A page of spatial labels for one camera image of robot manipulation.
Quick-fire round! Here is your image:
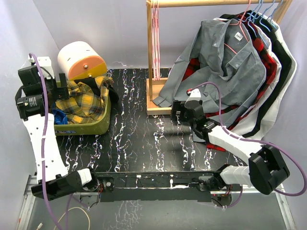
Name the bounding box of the yellow plaid flannel shirt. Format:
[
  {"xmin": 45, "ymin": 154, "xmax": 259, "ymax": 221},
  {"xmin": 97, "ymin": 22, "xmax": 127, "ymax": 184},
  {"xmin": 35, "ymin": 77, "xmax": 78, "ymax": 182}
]
[{"xmin": 55, "ymin": 75, "xmax": 113, "ymax": 124}]

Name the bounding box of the black base bar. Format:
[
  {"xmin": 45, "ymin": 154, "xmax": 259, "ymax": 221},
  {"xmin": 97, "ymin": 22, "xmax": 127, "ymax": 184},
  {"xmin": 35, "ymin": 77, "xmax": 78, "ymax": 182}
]
[{"xmin": 96, "ymin": 171, "xmax": 218, "ymax": 202}]

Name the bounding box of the pink wire hangers bundle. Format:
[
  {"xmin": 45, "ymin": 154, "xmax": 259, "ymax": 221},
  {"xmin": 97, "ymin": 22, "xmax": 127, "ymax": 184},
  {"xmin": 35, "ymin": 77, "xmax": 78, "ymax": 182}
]
[{"xmin": 152, "ymin": 0, "xmax": 160, "ymax": 81}]

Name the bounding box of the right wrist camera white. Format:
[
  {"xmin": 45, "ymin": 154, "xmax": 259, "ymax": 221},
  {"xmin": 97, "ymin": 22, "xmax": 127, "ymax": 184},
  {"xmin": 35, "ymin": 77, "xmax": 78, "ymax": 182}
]
[{"xmin": 186, "ymin": 88, "xmax": 201, "ymax": 103}]

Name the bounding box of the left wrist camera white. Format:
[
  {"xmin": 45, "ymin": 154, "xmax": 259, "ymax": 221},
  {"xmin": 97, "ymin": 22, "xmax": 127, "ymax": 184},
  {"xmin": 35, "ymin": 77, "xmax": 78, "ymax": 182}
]
[{"xmin": 36, "ymin": 57, "xmax": 55, "ymax": 80}]

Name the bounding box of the white garment on rack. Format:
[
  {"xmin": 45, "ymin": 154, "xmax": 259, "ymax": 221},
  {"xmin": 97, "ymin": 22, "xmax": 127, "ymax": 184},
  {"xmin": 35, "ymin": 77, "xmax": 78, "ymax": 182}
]
[{"xmin": 228, "ymin": 19, "xmax": 297, "ymax": 140}]

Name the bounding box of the white orange cylindrical container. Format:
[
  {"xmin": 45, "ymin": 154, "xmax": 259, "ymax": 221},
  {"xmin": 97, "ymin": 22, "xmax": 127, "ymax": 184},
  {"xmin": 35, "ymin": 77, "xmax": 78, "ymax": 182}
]
[{"xmin": 58, "ymin": 41, "xmax": 107, "ymax": 81}]

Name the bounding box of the green plastic laundry bin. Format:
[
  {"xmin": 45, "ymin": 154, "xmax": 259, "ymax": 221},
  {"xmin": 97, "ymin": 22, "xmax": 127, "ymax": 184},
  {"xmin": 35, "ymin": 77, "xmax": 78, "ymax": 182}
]
[{"xmin": 51, "ymin": 94, "xmax": 111, "ymax": 136}]

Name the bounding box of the grey button shirt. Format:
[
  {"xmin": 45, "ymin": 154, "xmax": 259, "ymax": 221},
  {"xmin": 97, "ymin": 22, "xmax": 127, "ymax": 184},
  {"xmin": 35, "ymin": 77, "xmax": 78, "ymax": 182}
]
[{"xmin": 151, "ymin": 19, "xmax": 267, "ymax": 143}]

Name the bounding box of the pink hanger holding grey shirt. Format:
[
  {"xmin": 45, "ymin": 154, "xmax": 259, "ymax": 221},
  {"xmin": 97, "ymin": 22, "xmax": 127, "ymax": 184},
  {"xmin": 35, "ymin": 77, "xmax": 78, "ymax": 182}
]
[{"xmin": 224, "ymin": 0, "xmax": 252, "ymax": 54}]

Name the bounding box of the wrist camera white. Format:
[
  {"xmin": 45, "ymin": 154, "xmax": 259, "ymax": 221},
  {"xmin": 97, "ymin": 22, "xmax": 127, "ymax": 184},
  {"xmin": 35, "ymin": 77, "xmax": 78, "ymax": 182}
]
[
  {"xmin": 186, "ymin": 88, "xmax": 201, "ymax": 103},
  {"xmin": 36, "ymin": 57, "xmax": 55, "ymax": 80}
]

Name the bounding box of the black cloth in bin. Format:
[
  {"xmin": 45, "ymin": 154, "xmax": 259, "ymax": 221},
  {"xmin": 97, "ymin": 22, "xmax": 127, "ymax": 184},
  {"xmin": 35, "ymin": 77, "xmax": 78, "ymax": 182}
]
[{"xmin": 74, "ymin": 77, "xmax": 119, "ymax": 104}]

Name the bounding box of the aluminium frame rail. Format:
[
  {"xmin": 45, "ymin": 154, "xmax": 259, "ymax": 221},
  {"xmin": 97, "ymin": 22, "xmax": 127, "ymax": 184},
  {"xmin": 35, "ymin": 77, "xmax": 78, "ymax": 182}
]
[{"xmin": 16, "ymin": 174, "xmax": 297, "ymax": 230}]

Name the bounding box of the red black plaid shirt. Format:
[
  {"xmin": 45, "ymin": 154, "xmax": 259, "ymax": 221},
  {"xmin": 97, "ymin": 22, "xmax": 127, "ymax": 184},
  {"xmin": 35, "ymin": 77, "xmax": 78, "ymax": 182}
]
[{"xmin": 181, "ymin": 14, "xmax": 279, "ymax": 153}]

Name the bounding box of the blue cloth in bin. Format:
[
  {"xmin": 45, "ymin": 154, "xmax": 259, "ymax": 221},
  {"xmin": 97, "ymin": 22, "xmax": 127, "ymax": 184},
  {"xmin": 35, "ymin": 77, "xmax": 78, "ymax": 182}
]
[{"xmin": 52, "ymin": 109, "xmax": 68, "ymax": 125}]

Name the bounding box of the blue wire hanger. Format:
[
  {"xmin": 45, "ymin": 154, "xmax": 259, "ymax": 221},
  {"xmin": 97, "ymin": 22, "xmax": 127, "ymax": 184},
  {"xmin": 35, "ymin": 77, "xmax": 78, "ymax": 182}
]
[
  {"xmin": 259, "ymin": 0, "xmax": 280, "ymax": 32},
  {"xmin": 247, "ymin": 0, "xmax": 273, "ymax": 48}
]

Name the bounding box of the wooden clothes rack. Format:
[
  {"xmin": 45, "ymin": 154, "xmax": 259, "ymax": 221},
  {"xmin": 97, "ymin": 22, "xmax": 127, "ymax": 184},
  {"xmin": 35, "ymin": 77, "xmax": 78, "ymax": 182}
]
[{"xmin": 146, "ymin": 0, "xmax": 292, "ymax": 115}]

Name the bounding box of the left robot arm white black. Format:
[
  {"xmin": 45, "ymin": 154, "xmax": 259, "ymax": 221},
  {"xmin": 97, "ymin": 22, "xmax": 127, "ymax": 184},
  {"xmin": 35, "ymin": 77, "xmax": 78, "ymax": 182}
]
[{"xmin": 15, "ymin": 65, "xmax": 99, "ymax": 201}]

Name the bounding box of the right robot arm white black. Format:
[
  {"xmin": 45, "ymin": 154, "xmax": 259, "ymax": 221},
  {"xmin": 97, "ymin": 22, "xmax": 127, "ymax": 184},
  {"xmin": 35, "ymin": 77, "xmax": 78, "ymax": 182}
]
[{"xmin": 171, "ymin": 100, "xmax": 290, "ymax": 195}]

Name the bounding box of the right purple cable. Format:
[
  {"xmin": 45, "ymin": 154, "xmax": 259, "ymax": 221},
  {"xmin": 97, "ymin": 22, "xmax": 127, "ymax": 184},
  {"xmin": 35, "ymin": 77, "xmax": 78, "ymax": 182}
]
[{"xmin": 188, "ymin": 81, "xmax": 307, "ymax": 208}]

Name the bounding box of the black garment on rack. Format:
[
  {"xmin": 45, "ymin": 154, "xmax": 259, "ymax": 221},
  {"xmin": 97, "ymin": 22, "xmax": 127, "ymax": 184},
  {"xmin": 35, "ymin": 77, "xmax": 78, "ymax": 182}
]
[{"xmin": 228, "ymin": 16, "xmax": 297, "ymax": 140}]

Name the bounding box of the beige cable on floor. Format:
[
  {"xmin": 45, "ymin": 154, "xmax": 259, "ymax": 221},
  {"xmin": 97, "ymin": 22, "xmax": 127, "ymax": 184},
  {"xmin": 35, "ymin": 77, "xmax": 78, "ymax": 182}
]
[{"xmin": 53, "ymin": 207, "xmax": 91, "ymax": 230}]

